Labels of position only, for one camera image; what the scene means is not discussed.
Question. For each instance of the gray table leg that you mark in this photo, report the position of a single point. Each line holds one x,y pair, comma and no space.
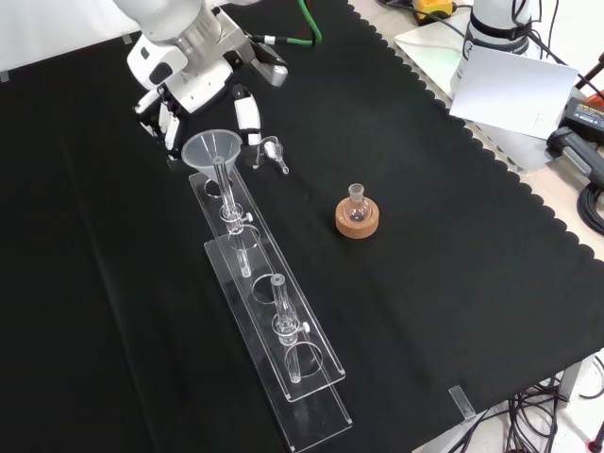
578,377

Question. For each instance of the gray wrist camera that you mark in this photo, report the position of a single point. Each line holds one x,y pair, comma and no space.
273,73

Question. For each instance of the black cloth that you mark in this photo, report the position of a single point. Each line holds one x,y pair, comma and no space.
424,307

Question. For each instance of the clear funnel stand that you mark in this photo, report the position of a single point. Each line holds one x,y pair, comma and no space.
302,387

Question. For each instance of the round-bottom glass flask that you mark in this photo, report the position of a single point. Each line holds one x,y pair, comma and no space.
356,212

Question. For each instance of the black orange power box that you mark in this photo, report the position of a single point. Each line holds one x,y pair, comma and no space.
585,115

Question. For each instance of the white card board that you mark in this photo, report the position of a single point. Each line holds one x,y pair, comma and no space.
509,89

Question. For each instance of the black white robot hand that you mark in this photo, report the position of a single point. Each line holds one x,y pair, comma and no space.
198,85

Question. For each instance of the yellow stop button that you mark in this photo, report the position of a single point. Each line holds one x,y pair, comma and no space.
436,7

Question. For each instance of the translucent plastic funnel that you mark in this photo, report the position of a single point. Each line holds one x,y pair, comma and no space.
203,151

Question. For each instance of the glass weighing funnel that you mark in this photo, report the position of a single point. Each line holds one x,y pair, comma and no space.
273,150

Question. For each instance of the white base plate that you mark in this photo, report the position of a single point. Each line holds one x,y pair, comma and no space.
424,47

